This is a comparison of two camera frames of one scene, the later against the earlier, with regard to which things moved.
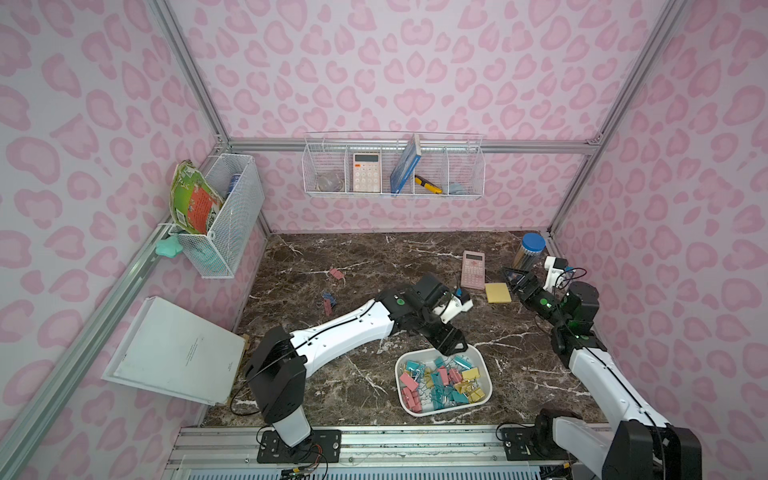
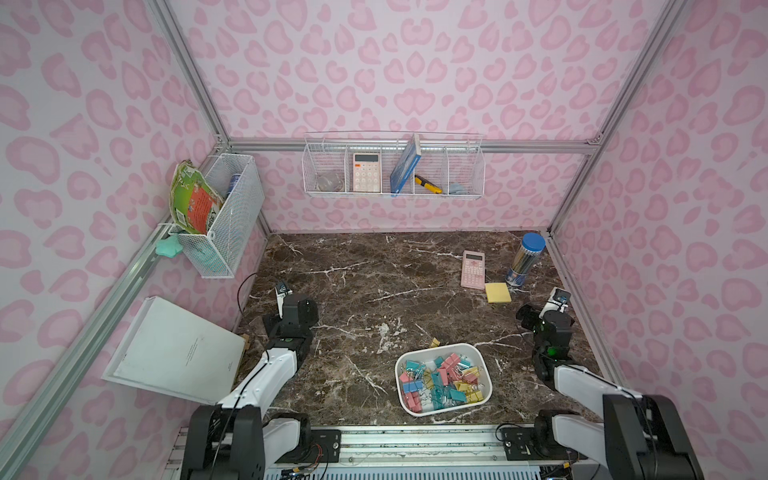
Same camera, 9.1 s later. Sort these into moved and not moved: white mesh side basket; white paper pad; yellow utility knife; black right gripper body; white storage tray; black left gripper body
Moved: black right gripper body; black left gripper body
Not moved: white paper pad; white mesh side basket; white storage tray; yellow utility knife
